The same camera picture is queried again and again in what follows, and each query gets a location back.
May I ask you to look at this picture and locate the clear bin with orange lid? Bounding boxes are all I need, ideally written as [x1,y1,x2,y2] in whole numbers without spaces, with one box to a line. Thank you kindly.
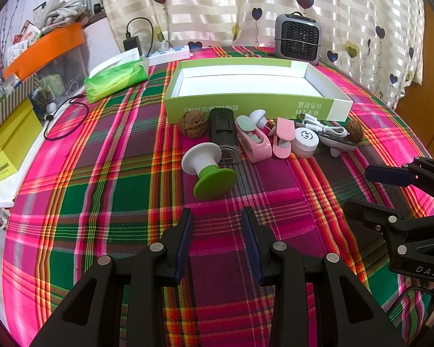
[3,23,85,87]

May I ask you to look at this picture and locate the green and white cardboard box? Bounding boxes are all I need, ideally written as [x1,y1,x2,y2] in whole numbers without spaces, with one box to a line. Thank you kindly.
[164,58,353,125]

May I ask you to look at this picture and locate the yellow cardboard box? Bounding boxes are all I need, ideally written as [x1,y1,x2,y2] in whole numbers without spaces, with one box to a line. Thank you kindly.
[0,97,44,189]

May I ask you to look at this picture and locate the black charger adapter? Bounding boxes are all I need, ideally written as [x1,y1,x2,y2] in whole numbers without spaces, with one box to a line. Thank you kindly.
[123,36,142,56]

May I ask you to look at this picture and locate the brown walnut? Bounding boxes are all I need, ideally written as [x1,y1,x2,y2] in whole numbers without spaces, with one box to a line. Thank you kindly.
[179,112,207,139]
[345,121,365,144]

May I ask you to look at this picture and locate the green tissue pack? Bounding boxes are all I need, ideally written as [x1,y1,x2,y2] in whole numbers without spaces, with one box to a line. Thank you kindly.
[84,49,150,104]

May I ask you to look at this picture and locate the black charger cable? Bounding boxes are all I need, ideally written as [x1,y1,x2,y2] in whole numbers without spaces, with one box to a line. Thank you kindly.
[125,17,156,58]

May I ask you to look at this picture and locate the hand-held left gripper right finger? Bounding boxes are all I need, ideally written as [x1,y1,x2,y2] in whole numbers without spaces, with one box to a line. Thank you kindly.
[242,207,407,347]

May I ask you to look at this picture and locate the pink clip with grey pad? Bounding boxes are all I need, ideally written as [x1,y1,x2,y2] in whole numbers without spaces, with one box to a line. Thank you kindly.
[235,115,272,163]

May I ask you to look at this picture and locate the black bike light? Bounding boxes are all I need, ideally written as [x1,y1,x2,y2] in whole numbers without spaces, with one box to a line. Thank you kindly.
[208,110,240,165]

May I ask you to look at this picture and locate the grey mini fan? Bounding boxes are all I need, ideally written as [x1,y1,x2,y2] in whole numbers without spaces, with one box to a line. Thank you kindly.
[274,12,324,66]

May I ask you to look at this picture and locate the small white mushroom-shaped knob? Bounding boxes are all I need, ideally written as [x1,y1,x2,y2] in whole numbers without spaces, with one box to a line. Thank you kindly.
[249,110,270,131]

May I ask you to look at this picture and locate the pile of colourful packets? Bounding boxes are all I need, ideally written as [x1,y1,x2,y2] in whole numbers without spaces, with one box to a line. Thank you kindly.
[5,22,44,62]

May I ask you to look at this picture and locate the thin black cable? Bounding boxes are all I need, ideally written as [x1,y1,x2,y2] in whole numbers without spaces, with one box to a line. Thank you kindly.
[41,94,91,141]

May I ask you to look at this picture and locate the striped heart-print curtain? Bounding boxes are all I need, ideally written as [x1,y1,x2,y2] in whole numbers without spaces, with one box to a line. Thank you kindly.
[94,0,425,109]

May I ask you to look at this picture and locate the plaid tablecloth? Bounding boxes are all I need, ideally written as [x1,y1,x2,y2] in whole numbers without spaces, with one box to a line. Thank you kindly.
[2,45,434,347]

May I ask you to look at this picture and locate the white round jar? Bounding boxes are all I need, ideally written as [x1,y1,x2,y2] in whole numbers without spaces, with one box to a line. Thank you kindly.
[291,126,319,159]

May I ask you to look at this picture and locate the white cable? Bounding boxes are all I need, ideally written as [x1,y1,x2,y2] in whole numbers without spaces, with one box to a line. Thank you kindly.
[297,114,348,140]

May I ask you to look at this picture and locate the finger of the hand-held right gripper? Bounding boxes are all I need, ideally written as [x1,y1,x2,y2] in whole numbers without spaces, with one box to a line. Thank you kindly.
[365,155,434,204]
[343,198,434,241]

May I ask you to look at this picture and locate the green and white spool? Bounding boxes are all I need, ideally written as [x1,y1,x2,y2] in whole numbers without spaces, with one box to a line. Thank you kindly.
[182,142,237,200]

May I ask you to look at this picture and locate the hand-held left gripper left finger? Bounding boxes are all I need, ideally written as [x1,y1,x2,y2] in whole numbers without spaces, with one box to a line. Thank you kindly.
[29,208,195,347]

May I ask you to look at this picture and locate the white power strip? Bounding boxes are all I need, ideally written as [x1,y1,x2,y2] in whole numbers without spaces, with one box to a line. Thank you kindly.
[145,41,203,66]

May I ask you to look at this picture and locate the white work gloves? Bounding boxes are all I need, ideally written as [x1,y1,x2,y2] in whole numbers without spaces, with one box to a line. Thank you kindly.
[40,0,91,29]

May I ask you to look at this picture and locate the striped cardboard box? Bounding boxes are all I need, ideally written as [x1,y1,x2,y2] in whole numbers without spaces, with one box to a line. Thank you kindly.
[0,76,35,141]

